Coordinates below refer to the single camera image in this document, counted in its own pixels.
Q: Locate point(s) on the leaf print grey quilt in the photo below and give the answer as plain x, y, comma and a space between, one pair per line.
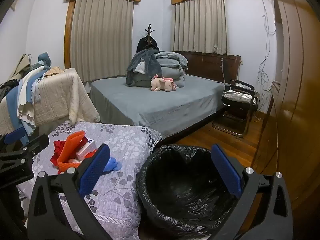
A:
120, 145

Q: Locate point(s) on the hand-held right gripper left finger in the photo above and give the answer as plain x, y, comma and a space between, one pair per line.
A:
93, 170

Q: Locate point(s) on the brown wooden wardrobe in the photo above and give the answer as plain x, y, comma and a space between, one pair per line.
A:
295, 80

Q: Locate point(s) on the white and blue box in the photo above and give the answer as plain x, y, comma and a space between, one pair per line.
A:
85, 150

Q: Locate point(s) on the peach cloth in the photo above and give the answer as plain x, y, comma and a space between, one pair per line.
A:
55, 71

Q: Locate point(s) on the folded light grey duvets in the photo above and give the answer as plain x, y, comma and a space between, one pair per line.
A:
172, 65

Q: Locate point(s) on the slate blue cloth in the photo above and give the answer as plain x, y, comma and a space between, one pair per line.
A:
45, 58

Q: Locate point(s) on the blue plastic wrapper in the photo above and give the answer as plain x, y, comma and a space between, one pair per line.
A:
112, 165

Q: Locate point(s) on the beige folded cloth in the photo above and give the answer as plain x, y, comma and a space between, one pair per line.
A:
22, 66

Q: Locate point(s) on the cream quilted blanket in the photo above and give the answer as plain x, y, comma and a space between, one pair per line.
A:
55, 95

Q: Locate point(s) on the pale pink object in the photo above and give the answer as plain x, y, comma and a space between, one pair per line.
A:
73, 160

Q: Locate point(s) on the white scalloped cloth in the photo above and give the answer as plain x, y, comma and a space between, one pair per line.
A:
26, 97

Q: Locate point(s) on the blue scalloped cloth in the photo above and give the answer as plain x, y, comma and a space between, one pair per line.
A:
13, 105

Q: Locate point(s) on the dark clothing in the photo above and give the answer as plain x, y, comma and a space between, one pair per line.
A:
6, 90

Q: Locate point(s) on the dark grey fleece blanket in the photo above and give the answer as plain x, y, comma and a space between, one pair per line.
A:
147, 60

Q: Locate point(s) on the red cloth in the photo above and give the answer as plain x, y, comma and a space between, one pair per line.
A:
57, 152

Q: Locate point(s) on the bed with grey sheet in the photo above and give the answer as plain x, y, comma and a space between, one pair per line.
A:
155, 105

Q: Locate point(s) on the pink plush pig toy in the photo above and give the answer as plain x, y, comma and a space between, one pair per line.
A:
161, 83

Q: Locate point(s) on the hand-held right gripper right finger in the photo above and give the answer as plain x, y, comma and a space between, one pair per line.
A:
226, 170

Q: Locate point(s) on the white cushion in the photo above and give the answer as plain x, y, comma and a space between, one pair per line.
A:
237, 96

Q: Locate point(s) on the wooden coat rack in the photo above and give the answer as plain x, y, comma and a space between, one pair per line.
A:
149, 33

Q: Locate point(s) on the dark jacket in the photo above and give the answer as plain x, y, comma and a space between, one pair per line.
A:
142, 45

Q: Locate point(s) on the wooden window frame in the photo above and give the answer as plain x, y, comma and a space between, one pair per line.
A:
68, 30

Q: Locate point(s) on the narrow beige curtain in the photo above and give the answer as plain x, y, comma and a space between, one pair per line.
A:
200, 25

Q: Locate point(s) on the dark wooden headboard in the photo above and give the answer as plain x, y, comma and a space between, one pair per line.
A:
207, 65

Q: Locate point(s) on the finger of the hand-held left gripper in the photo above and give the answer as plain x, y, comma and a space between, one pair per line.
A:
36, 143
15, 134

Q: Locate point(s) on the wide beige curtain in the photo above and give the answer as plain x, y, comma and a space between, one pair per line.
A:
100, 37

